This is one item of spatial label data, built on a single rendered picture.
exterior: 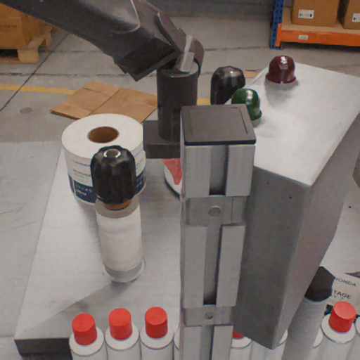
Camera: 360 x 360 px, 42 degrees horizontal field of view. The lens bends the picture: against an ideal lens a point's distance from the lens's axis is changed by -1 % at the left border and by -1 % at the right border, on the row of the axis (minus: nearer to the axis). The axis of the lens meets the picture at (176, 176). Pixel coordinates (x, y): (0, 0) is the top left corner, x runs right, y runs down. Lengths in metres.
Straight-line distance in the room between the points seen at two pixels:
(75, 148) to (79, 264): 0.27
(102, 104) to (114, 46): 2.81
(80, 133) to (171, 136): 0.54
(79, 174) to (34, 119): 2.21
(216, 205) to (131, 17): 0.31
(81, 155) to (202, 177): 0.82
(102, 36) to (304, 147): 0.30
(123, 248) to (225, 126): 0.66
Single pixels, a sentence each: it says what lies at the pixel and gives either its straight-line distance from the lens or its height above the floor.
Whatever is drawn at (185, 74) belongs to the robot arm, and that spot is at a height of 1.38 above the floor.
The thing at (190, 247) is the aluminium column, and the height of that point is 1.41.
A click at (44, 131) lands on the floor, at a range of 3.19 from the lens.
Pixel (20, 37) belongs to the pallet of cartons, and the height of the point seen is 0.23.
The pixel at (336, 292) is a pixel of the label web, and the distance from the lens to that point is 0.87.
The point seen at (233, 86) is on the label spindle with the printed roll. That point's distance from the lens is 1.10.
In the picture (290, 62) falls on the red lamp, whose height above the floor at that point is 1.50.
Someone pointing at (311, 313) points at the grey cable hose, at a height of 1.24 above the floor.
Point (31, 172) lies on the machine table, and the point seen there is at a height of 0.83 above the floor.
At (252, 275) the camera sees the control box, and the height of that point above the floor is 1.37.
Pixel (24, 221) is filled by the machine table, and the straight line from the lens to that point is 1.27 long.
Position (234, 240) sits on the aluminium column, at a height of 1.41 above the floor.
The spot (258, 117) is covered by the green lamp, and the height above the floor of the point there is 1.48.
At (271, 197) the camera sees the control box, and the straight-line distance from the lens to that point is 0.33.
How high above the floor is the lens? 1.66
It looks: 38 degrees down
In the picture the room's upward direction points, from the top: straight up
